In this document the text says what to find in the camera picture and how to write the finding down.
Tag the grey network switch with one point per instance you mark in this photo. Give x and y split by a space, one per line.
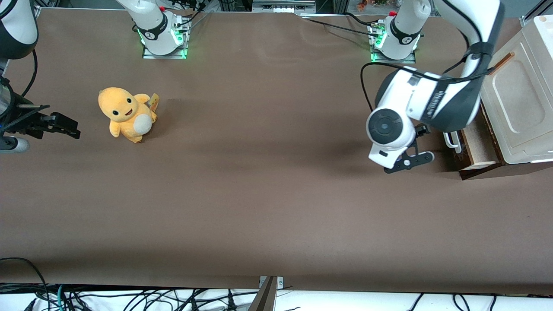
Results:
283 6

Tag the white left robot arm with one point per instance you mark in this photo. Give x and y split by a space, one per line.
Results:
414 95

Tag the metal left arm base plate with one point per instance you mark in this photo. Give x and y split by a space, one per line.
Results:
408 58

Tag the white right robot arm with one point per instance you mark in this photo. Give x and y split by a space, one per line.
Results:
151 21

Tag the white cabinet with drawer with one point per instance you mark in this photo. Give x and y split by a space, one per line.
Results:
518 99

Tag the brown post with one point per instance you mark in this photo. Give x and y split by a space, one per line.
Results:
263 300

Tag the colourful small objects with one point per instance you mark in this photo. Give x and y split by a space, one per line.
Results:
371 3

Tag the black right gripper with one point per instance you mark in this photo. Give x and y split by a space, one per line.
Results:
20 117

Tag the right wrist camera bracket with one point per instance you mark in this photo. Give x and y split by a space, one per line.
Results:
13 144

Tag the aluminium frame profile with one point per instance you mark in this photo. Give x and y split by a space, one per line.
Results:
533 11

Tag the brown table cover mat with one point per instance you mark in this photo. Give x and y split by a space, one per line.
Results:
268 172

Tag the orange strip on cabinet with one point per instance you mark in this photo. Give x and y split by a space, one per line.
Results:
505 59

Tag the yellow plush toy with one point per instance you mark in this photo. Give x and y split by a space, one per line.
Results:
125 110

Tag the metal clamp bracket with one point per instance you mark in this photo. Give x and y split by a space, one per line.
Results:
280 283

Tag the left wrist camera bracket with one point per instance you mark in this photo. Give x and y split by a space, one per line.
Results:
408 163

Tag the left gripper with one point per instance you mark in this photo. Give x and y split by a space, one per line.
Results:
422 130

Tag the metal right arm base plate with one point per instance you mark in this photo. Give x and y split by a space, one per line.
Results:
149 54

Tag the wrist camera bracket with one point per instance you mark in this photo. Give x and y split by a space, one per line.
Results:
13 144
408 163

